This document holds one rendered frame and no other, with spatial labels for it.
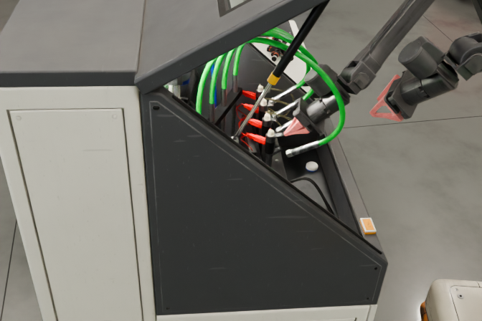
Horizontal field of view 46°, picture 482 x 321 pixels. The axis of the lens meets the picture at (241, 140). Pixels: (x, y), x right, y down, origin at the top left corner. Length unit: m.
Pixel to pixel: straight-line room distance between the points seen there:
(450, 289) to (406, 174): 1.10
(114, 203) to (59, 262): 0.22
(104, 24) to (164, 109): 0.25
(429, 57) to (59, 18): 0.76
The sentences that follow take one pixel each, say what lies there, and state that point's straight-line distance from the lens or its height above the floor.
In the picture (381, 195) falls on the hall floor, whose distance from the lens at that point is 3.19.
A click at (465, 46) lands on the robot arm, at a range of 1.22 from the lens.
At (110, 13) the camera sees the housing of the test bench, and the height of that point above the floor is 1.50.
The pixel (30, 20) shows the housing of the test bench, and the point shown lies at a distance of 1.29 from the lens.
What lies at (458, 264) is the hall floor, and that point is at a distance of 2.94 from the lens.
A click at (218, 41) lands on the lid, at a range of 1.01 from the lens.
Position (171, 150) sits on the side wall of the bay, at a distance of 1.15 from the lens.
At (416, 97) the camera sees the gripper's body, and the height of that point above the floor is 1.40.
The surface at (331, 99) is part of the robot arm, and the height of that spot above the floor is 1.24.
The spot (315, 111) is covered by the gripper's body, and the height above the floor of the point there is 1.20.
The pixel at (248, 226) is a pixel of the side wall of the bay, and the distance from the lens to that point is 1.30.
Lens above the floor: 2.00
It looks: 36 degrees down
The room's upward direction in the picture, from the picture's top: 3 degrees clockwise
